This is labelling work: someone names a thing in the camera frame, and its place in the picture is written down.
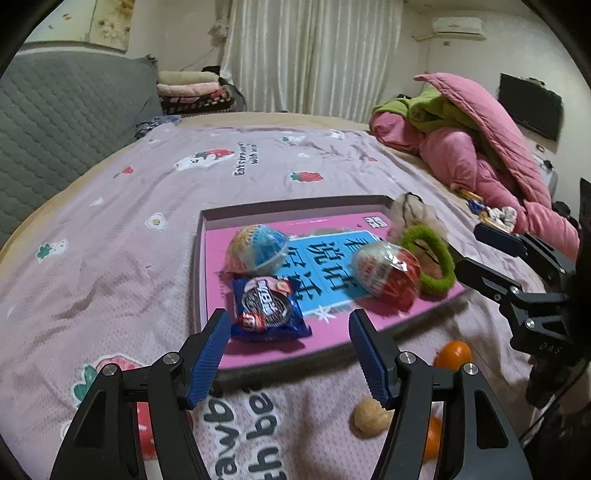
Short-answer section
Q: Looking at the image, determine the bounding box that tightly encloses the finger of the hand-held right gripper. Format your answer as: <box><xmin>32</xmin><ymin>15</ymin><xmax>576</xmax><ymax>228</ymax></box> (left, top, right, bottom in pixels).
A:
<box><xmin>473</xmin><ymin>224</ymin><xmax>578</xmax><ymax>282</ymax></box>
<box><xmin>455</xmin><ymin>257</ymin><xmax>525</xmax><ymax>303</ymax></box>

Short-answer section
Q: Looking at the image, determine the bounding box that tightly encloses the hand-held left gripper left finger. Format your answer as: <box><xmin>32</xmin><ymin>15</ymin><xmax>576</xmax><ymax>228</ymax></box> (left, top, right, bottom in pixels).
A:
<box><xmin>50</xmin><ymin>308</ymin><xmax>232</xmax><ymax>480</ymax></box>

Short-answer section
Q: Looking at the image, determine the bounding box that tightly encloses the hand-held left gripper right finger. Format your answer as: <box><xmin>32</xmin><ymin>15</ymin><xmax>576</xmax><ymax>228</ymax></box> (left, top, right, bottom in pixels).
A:
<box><xmin>348</xmin><ymin>308</ymin><xmax>532</xmax><ymax>480</ymax></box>

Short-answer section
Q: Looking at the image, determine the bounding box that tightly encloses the green fuzzy hair tie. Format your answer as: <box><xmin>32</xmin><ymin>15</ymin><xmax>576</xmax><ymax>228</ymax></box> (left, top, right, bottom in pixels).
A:
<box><xmin>399</xmin><ymin>224</ymin><xmax>457</xmax><ymax>298</ymax></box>

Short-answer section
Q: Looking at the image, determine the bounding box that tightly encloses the shallow box with pink bottom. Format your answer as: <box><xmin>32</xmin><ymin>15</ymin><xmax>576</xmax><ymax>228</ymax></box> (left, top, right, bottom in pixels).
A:
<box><xmin>191</xmin><ymin>195</ymin><xmax>467</xmax><ymax>372</ymax></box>

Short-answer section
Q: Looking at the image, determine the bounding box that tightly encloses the blue cookie packet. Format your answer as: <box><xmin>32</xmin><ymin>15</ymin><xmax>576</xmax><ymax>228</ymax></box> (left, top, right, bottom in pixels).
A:
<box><xmin>230</xmin><ymin>275</ymin><xmax>311</xmax><ymax>342</ymax></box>

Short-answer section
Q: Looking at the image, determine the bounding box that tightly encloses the red white plastic egg toy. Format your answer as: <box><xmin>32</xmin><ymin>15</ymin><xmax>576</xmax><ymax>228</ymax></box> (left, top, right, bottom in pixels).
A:
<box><xmin>352</xmin><ymin>242</ymin><xmax>422</xmax><ymax>311</ymax></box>

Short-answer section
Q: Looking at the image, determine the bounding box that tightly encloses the beige mesh scrunchie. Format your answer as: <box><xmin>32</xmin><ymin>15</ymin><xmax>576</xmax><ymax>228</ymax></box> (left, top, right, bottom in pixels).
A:
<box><xmin>390</xmin><ymin>193</ymin><xmax>446</xmax><ymax>245</ymax></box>

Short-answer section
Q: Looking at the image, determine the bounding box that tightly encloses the beige walnut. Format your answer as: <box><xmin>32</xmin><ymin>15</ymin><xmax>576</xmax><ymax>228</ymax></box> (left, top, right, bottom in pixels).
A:
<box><xmin>353</xmin><ymin>395</ymin><xmax>395</xmax><ymax>438</ymax></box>

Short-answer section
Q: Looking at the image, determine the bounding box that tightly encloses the orange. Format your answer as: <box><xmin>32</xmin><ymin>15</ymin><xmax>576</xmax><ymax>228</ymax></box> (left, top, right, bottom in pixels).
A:
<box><xmin>422</xmin><ymin>415</ymin><xmax>444</xmax><ymax>460</ymax></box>
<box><xmin>434</xmin><ymin>340</ymin><xmax>473</xmax><ymax>370</ymax></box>

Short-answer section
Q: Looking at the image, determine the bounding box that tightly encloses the pink quilt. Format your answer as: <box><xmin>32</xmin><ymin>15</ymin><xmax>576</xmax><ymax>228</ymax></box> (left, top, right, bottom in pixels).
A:
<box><xmin>369</xmin><ymin>73</ymin><xmax>580</xmax><ymax>259</ymax></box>

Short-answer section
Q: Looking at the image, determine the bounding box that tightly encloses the blue pink plastic egg toy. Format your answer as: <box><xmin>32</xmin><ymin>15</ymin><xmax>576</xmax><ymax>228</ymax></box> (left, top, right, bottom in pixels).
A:
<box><xmin>225</xmin><ymin>223</ymin><xmax>291</xmax><ymax>278</ymax></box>

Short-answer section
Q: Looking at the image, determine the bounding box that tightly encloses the black television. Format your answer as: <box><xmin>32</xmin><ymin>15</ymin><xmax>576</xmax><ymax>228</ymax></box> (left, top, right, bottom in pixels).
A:
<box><xmin>499</xmin><ymin>73</ymin><xmax>564</xmax><ymax>141</ymax></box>

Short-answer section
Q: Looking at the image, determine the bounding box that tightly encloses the strawberry print bed sheet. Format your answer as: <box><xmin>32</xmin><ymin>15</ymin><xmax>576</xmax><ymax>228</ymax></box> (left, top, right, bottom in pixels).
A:
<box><xmin>0</xmin><ymin>122</ymin><xmax>555</xmax><ymax>480</ymax></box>

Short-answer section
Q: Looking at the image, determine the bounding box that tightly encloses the green blanket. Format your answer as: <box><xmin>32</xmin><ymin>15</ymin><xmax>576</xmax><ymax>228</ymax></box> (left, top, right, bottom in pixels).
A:
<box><xmin>372</xmin><ymin>88</ymin><xmax>467</xmax><ymax>134</ymax></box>

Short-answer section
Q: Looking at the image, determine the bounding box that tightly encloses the white air conditioner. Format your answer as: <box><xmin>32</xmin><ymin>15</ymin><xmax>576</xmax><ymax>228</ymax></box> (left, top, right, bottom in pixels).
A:
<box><xmin>431</xmin><ymin>17</ymin><xmax>485</xmax><ymax>40</ymax></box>

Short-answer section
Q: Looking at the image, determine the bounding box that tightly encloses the blue patterned cloth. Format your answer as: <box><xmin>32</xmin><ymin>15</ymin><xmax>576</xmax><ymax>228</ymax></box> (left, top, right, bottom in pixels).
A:
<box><xmin>134</xmin><ymin>115</ymin><xmax>181</xmax><ymax>139</ymax></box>

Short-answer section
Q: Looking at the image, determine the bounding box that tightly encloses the dark patterned folded blanket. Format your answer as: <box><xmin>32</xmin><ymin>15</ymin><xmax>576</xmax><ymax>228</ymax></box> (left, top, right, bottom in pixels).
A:
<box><xmin>159</xmin><ymin>90</ymin><xmax>238</xmax><ymax>115</ymax></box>

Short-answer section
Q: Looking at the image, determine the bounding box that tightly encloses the white striped curtain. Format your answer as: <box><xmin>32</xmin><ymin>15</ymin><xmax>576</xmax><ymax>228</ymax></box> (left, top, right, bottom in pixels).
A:
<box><xmin>222</xmin><ymin>0</ymin><xmax>404</xmax><ymax>123</ymax></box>

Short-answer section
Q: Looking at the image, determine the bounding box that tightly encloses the pink folded blanket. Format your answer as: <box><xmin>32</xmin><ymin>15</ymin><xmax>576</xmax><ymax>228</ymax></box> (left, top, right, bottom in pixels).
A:
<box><xmin>157</xmin><ymin>82</ymin><xmax>222</xmax><ymax>97</ymax></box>

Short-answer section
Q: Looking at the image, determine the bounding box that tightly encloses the beige folded blanket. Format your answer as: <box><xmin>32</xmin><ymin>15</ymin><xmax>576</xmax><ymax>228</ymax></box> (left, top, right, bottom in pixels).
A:
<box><xmin>157</xmin><ymin>71</ymin><xmax>220</xmax><ymax>86</ymax></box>

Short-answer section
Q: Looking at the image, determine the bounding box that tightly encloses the grey quilted headboard cover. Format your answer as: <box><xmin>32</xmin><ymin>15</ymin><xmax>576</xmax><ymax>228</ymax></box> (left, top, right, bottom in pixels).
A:
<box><xmin>0</xmin><ymin>48</ymin><xmax>162</xmax><ymax>250</ymax></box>

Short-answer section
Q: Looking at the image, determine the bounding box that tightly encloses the floral wall poster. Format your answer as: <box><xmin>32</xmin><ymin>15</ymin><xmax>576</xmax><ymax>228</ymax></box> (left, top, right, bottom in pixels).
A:
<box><xmin>85</xmin><ymin>0</ymin><xmax>137</xmax><ymax>49</ymax></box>

